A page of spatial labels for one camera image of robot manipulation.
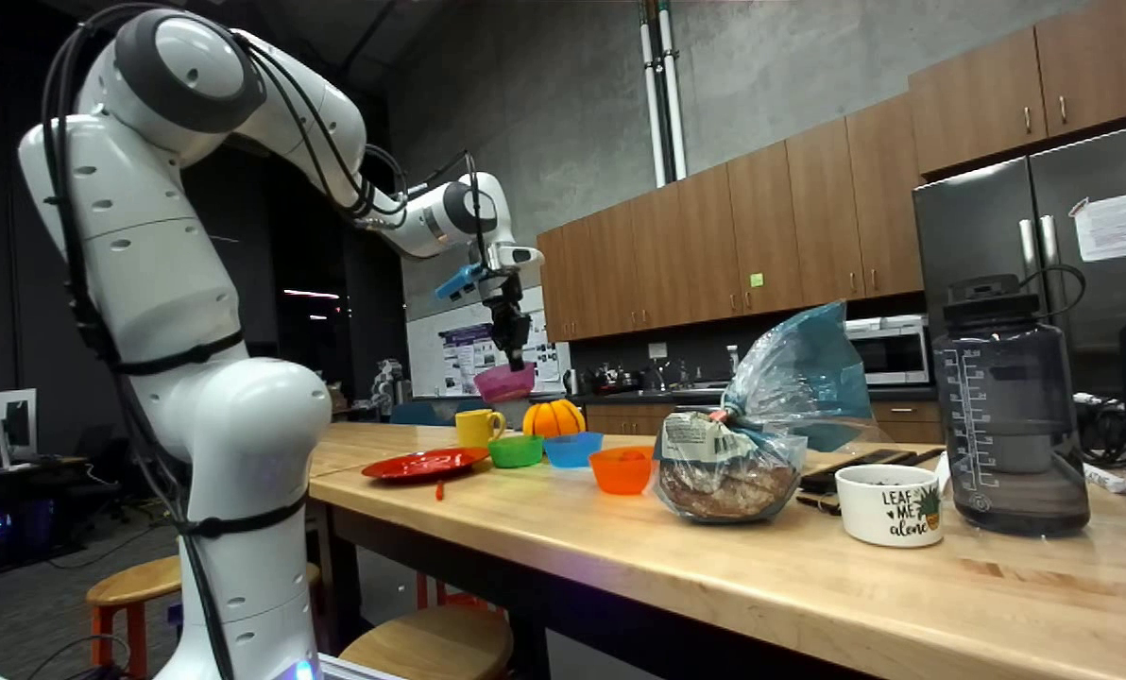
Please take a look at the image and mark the white wall poster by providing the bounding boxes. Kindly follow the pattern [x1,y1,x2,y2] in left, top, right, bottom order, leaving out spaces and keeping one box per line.
[404,281,575,400]

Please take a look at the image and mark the blue plastic bowl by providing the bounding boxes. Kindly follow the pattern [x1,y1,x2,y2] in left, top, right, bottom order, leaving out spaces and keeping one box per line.
[540,431,607,473]

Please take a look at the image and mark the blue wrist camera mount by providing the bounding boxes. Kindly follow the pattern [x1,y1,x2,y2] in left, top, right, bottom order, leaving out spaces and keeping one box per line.
[432,255,490,300]

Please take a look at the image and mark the steel microwave oven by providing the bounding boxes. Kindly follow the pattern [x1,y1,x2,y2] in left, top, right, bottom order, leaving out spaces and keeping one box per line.
[841,314,934,389]

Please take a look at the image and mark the yellow mug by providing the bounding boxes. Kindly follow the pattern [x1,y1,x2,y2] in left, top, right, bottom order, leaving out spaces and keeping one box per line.
[448,402,510,457]

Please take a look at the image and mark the wide wooden base cabinet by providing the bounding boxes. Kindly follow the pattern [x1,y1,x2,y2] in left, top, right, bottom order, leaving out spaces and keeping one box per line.
[582,400,669,438]

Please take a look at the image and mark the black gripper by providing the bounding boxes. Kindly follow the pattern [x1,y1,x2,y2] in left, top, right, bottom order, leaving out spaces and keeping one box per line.
[482,264,536,373]

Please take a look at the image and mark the red plate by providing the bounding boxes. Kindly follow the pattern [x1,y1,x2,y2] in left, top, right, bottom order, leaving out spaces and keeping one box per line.
[359,446,489,487]

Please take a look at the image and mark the wooden stool red legs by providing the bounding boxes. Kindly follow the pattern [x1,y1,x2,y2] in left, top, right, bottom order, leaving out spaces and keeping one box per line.
[84,552,321,680]
[335,600,516,680]

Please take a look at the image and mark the clear plastic bag of beans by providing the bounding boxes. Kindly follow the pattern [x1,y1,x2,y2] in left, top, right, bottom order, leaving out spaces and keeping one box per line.
[654,298,875,528]

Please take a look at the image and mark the orange plastic bowl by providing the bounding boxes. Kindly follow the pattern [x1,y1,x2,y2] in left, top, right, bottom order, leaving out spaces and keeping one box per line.
[589,446,657,499]

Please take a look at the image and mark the long wooden wall cabinets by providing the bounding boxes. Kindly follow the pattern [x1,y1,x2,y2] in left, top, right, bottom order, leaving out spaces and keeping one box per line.
[536,89,924,348]

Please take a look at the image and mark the small wooden cabinet over refrigerator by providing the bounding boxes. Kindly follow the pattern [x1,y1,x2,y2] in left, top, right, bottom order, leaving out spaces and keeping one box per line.
[905,0,1126,179]

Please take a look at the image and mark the black water jug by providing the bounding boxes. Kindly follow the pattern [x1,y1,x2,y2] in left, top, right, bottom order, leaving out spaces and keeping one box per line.
[929,270,1092,541]

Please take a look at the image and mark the purple translucent plastic bowl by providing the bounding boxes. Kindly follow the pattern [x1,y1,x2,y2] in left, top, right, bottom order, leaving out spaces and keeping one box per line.
[472,362,540,406]

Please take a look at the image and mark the green plastic bowl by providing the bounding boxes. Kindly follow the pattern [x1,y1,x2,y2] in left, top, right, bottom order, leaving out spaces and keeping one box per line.
[489,431,549,473]

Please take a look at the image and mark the narrow wooden base cabinet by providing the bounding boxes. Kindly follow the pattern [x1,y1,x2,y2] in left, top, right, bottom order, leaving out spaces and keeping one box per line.
[861,396,946,446]

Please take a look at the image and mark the grey vertical pipes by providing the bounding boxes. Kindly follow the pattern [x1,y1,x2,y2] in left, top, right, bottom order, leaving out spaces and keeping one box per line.
[633,0,690,193]

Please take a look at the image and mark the white printed mug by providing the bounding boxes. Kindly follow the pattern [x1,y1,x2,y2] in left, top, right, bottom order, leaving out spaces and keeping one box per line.
[830,460,948,552]

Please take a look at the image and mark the white paper on refrigerator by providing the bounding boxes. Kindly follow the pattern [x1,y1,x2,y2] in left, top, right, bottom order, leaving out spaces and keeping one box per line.
[1070,186,1126,264]

